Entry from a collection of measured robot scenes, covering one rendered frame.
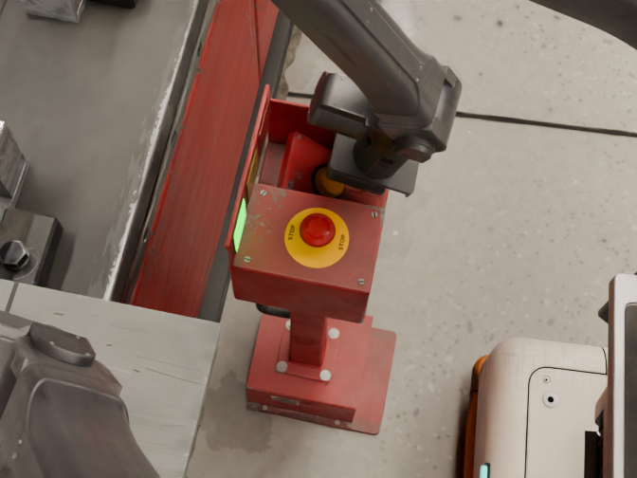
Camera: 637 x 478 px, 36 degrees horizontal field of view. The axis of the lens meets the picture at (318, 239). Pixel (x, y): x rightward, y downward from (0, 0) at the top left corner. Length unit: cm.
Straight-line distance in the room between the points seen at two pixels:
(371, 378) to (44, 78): 97
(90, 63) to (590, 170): 124
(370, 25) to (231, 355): 114
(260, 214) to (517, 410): 64
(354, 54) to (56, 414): 44
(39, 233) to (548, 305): 119
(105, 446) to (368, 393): 138
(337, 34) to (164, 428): 34
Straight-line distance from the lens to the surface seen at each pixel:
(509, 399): 159
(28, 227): 99
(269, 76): 204
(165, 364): 82
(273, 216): 110
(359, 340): 174
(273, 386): 172
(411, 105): 89
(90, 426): 49
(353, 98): 99
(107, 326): 84
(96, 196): 102
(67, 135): 106
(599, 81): 219
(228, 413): 183
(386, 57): 84
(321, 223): 106
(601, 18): 67
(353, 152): 110
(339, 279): 107
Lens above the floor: 179
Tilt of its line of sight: 68 degrees down
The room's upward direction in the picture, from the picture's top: 4 degrees clockwise
